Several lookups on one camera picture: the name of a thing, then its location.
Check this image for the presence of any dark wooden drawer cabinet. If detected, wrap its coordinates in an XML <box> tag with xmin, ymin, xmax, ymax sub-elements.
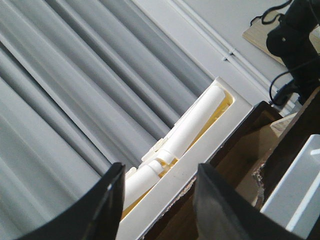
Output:
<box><xmin>143</xmin><ymin>89</ymin><xmax>320</xmax><ymax>240</ymax></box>

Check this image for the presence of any black cable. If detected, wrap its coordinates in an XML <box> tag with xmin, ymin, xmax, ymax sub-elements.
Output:
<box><xmin>249</xmin><ymin>0</ymin><xmax>320</xmax><ymax>107</ymax></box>

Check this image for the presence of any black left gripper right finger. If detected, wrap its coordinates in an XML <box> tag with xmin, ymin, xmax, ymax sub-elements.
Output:
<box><xmin>193</xmin><ymin>163</ymin><xmax>299</xmax><ymax>240</ymax></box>

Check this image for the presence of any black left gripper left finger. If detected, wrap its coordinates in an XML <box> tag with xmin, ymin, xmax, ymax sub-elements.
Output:
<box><xmin>19</xmin><ymin>162</ymin><xmax>125</xmax><ymax>240</ymax></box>

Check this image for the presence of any light wooden board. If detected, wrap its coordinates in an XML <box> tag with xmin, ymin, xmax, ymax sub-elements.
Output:
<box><xmin>242</xmin><ymin>18</ymin><xmax>320</xmax><ymax>66</ymax></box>

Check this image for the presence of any grey pleated curtain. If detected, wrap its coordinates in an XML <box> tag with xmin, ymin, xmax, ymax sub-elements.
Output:
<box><xmin>0</xmin><ymin>0</ymin><xmax>213</xmax><ymax>240</ymax></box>

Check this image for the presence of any white tray on cabinet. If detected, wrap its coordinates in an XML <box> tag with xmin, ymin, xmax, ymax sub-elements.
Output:
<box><xmin>117</xmin><ymin>77</ymin><xmax>252</xmax><ymax>240</ymax></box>

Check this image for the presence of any white box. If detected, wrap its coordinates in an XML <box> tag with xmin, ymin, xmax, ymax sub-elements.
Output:
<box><xmin>260</xmin><ymin>134</ymin><xmax>320</xmax><ymax>239</ymax></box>

